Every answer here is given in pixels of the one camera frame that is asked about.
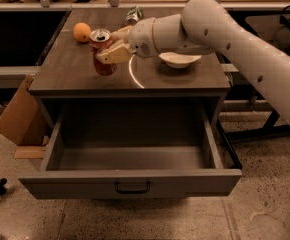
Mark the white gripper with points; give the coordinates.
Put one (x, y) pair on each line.
(141, 37)

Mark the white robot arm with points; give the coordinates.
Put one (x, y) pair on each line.
(203, 27)

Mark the green soda can lying down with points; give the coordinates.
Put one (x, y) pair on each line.
(134, 15)

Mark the open grey top drawer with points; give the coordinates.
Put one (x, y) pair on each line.
(172, 146)

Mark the orange fruit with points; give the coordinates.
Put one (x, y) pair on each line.
(81, 32)

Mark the white paper bowl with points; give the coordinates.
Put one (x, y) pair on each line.
(178, 61)

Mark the dark wooden cabinet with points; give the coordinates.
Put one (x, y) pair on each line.
(68, 71)

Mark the brown cardboard piece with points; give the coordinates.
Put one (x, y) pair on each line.
(23, 123)

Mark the black drawer handle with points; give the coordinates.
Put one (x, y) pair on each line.
(132, 188)

